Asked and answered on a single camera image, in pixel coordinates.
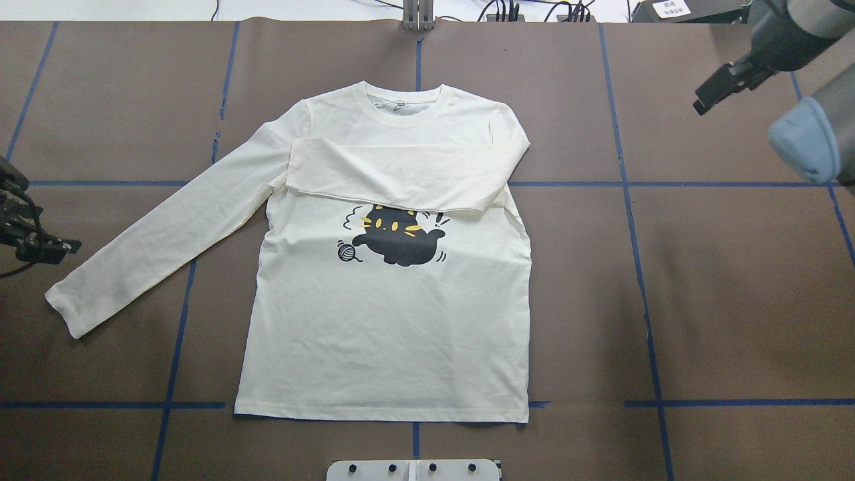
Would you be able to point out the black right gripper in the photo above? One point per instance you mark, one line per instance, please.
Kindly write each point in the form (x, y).
(768, 57)

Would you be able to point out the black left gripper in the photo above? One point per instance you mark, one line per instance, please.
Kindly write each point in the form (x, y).
(19, 224)

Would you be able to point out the cream long-sleeve cat shirt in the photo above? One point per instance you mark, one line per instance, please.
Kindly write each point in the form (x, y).
(393, 280)

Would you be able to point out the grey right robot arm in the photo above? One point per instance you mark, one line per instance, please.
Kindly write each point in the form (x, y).
(806, 39)

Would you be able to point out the black box with label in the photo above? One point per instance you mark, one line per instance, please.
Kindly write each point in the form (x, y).
(706, 12)

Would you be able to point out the brown table cover mat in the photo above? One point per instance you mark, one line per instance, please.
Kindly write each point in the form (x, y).
(692, 301)

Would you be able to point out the aluminium frame post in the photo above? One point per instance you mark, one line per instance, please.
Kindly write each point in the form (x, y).
(418, 15)

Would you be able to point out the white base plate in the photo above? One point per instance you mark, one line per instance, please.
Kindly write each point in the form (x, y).
(426, 469)

